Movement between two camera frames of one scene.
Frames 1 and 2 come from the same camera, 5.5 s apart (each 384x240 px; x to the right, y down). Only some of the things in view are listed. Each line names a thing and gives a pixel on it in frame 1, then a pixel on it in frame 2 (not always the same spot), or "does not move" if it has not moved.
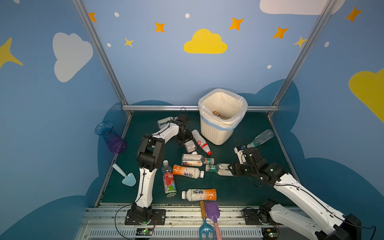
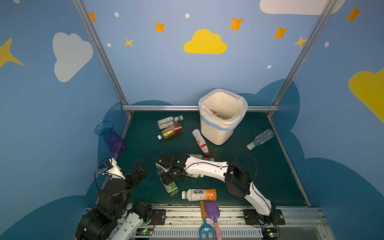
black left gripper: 186,138 -> 137,173
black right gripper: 237,169 -> 166,169
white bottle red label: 201,143 does not move
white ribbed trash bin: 215,136 does not move
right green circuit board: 269,233 does not move
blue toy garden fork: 205,228 does not move
